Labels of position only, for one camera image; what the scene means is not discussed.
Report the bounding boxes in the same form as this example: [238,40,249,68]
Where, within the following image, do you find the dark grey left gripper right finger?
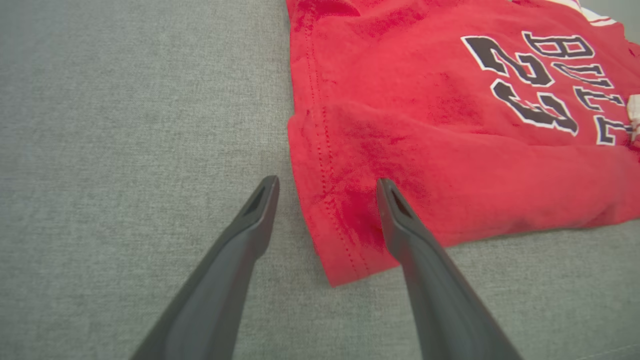
[376,177,523,360]

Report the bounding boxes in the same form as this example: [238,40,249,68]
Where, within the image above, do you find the red jersey with white sleeves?
[285,0,640,287]

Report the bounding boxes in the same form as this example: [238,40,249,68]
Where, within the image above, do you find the grey fabric sofa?
[0,0,640,360]

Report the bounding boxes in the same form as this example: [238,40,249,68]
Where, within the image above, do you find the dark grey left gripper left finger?
[130,175,280,360]

